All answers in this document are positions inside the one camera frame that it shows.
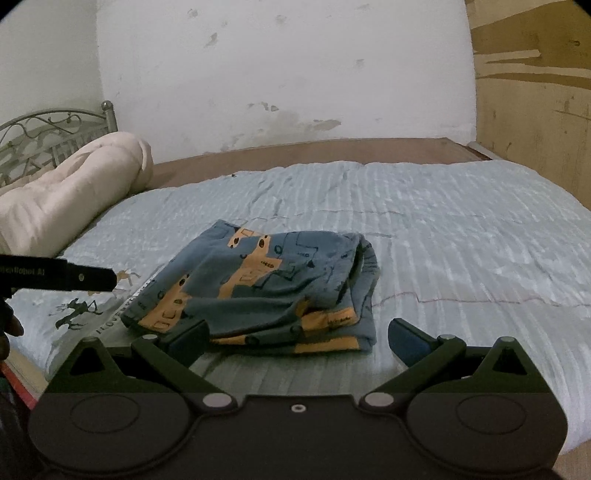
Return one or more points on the light blue quilted blanket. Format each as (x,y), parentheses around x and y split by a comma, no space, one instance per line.
(438,240)

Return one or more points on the plywood board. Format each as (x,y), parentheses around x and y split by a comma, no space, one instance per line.
(535,83)

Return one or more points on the person's left hand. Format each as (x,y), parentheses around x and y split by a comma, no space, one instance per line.
(13,326)

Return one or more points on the red bed side panel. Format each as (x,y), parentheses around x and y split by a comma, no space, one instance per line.
(16,381)

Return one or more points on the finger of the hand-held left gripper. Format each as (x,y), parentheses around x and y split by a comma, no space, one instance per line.
(92,277)

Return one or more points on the beige rolled comforter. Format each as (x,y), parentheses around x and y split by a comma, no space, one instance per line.
(69,194)

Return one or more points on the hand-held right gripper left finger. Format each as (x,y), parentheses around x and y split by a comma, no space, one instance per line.
(187,340)

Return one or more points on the brown bed mattress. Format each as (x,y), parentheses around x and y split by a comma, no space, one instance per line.
(323,150)

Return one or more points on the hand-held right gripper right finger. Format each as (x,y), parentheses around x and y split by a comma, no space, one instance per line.
(408,342)

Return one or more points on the blue truck print pants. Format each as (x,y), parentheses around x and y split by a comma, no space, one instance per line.
(258,286)

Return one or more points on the metal scrollwork headboard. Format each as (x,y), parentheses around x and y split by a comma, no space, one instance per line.
(46,134)

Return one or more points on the white trim strip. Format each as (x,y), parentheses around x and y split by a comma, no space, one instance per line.
(479,150)

